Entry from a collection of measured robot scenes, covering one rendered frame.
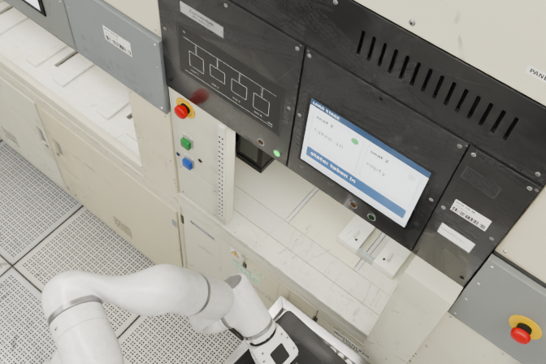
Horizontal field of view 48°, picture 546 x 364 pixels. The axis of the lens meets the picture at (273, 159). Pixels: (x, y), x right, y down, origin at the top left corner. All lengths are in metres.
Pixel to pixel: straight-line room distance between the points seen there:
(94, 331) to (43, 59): 1.55
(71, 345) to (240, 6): 0.70
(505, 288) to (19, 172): 2.52
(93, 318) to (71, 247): 1.86
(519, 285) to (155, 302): 0.69
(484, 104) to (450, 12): 0.16
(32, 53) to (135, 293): 1.57
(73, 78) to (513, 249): 1.73
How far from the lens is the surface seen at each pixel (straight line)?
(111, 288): 1.17
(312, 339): 1.72
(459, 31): 0.98
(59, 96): 2.42
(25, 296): 2.97
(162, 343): 2.78
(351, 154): 1.30
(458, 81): 1.04
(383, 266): 1.97
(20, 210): 3.19
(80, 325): 1.17
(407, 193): 1.28
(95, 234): 3.04
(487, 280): 1.35
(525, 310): 1.37
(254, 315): 1.50
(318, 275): 1.95
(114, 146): 2.23
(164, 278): 1.16
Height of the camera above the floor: 2.62
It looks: 55 degrees down
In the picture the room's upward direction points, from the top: 7 degrees clockwise
